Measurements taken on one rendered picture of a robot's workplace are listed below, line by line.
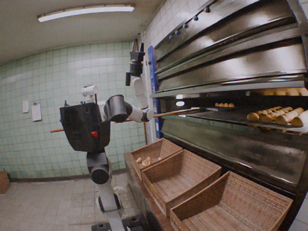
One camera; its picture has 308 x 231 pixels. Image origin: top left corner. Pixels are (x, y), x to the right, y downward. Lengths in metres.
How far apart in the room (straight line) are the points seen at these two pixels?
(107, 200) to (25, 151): 2.50
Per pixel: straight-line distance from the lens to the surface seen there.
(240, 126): 1.00
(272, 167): 0.92
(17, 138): 3.47
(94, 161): 0.98
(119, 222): 1.36
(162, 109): 2.09
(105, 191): 1.20
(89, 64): 2.94
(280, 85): 0.67
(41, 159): 3.30
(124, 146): 2.97
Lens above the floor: 1.38
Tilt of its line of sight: 6 degrees down
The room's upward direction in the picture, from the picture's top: 6 degrees counter-clockwise
